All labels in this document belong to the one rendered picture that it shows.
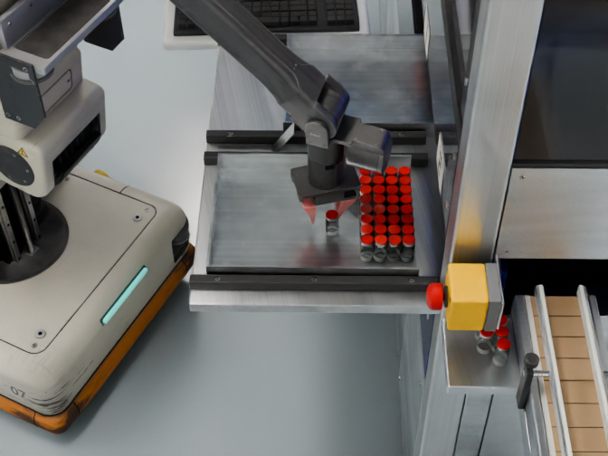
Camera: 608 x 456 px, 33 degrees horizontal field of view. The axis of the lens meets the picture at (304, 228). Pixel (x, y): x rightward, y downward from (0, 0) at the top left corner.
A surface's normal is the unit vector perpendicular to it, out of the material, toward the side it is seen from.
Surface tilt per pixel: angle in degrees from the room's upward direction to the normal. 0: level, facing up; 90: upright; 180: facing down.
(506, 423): 90
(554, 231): 90
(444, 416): 90
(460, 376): 0
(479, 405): 90
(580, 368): 0
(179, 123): 0
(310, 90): 48
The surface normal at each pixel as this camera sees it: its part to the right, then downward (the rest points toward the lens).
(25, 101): -0.45, 0.66
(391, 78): 0.00, -0.67
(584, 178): -0.02, 0.74
